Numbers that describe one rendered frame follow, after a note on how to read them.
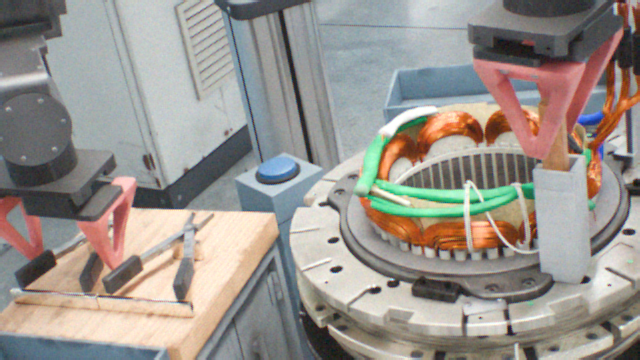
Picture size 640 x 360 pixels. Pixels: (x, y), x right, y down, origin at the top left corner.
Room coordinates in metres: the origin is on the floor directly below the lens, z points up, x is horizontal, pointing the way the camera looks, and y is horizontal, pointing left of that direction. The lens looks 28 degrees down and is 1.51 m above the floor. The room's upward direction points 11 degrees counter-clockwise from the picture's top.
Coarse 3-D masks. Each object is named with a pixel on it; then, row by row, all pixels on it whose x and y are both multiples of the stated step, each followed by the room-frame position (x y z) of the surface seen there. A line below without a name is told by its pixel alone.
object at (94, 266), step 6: (90, 258) 0.73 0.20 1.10; (96, 258) 0.73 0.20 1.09; (90, 264) 0.72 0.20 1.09; (96, 264) 0.73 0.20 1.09; (102, 264) 0.74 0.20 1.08; (84, 270) 0.71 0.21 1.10; (90, 270) 0.71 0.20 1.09; (96, 270) 0.72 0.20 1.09; (84, 276) 0.70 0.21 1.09; (90, 276) 0.71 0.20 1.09; (96, 276) 0.72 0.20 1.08; (84, 282) 0.70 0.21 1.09; (90, 282) 0.70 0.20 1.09; (84, 288) 0.70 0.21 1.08; (90, 288) 0.70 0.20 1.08
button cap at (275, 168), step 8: (272, 160) 0.95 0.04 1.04; (280, 160) 0.95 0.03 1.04; (288, 160) 0.94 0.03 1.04; (264, 168) 0.94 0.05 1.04; (272, 168) 0.93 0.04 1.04; (280, 168) 0.93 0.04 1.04; (288, 168) 0.93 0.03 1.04; (264, 176) 0.93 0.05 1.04; (272, 176) 0.92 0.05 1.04; (280, 176) 0.92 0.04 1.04
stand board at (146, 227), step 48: (144, 240) 0.80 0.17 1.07; (240, 240) 0.76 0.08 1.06; (48, 288) 0.75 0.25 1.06; (96, 288) 0.73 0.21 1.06; (144, 288) 0.71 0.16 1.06; (192, 288) 0.70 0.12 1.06; (240, 288) 0.72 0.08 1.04; (96, 336) 0.66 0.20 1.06; (144, 336) 0.64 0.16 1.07; (192, 336) 0.64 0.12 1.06
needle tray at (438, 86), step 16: (464, 64) 1.06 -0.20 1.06; (400, 80) 1.08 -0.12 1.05; (416, 80) 1.07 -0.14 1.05; (432, 80) 1.07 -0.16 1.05; (448, 80) 1.06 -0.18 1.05; (464, 80) 1.06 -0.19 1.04; (480, 80) 1.05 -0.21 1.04; (512, 80) 1.04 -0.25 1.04; (400, 96) 1.07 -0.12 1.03; (416, 96) 1.07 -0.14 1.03; (432, 96) 1.07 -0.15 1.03; (448, 96) 1.06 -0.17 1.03; (464, 96) 1.06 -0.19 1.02; (480, 96) 1.05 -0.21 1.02; (528, 96) 0.94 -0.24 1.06; (592, 96) 0.92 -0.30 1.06; (384, 112) 0.98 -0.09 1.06; (400, 112) 0.97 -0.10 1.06; (592, 112) 0.92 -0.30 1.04; (592, 128) 0.92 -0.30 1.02
